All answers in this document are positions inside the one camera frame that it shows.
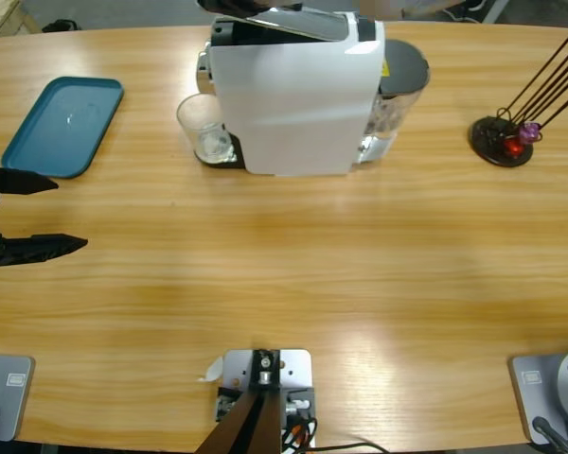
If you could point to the teal plastic tray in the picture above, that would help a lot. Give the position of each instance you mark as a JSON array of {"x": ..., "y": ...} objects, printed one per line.
[{"x": 61, "y": 127}]

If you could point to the dark camera post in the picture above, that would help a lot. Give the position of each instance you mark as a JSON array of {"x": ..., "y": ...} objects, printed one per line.
[{"x": 251, "y": 425}]

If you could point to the black object on floor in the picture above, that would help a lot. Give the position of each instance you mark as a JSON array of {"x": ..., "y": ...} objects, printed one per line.
[{"x": 61, "y": 26}]

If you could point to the clear water tank black lid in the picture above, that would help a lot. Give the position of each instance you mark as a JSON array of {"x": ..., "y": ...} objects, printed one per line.
[{"x": 404, "y": 66}]

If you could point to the purple coffee capsule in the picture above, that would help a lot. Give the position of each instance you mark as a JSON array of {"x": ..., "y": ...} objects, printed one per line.
[{"x": 530, "y": 132}]

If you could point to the chrome coffee machine lever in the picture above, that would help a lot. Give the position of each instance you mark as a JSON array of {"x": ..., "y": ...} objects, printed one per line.
[{"x": 307, "y": 26}]

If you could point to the white capsule coffee machine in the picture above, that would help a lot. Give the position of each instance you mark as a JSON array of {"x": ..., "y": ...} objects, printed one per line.
[{"x": 289, "y": 104}]

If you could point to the grey metal frame leg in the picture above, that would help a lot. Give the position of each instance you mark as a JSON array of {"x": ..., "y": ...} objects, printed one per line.
[{"x": 494, "y": 9}]

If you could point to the red coffee capsule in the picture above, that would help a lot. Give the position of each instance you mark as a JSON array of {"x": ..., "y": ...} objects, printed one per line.
[{"x": 514, "y": 147}]

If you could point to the white paper tag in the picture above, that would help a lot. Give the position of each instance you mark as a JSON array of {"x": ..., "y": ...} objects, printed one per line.
[{"x": 214, "y": 371}]

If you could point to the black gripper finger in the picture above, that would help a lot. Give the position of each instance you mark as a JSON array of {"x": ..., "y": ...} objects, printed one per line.
[
  {"x": 227, "y": 5},
  {"x": 284, "y": 5}
]

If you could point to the clear drinking glass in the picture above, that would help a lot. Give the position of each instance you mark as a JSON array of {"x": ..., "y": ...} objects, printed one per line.
[{"x": 194, "y": 118}]

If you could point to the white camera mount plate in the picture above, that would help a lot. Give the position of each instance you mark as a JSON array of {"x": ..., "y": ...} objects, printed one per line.
[{"x": 296, "y": 369}]

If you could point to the black capsule holder with rods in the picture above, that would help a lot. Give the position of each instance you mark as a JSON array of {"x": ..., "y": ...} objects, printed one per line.
[{"x": 490, "y": 137}]

